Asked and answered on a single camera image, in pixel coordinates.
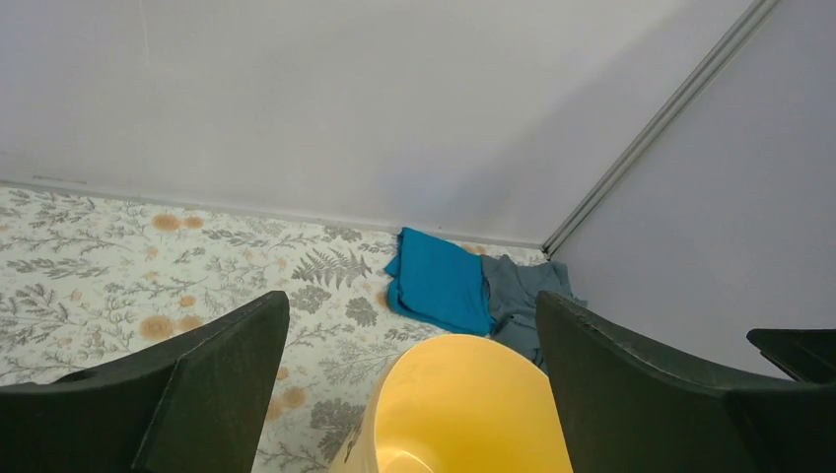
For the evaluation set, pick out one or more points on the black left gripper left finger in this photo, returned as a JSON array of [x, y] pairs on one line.
[[194, 403]]

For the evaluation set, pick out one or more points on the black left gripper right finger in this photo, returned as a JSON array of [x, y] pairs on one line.
[[628, 403]]

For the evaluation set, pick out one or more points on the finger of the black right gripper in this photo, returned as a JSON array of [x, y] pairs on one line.
[[803, 354]]

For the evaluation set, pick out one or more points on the yellow plastic trash bin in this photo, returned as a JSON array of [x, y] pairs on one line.
[[458, 403]]

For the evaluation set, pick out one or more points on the grey crumpled cloth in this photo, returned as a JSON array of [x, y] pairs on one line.
[[513, 289]]

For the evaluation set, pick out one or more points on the floral patterned table mat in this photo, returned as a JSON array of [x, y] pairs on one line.
[[87, 280]]

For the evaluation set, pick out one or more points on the blue folded cloth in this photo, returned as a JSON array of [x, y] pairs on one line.
[[438, 282]]

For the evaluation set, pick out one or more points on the aluminium corner frame post right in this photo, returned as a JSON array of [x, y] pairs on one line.
[[730, 43]]

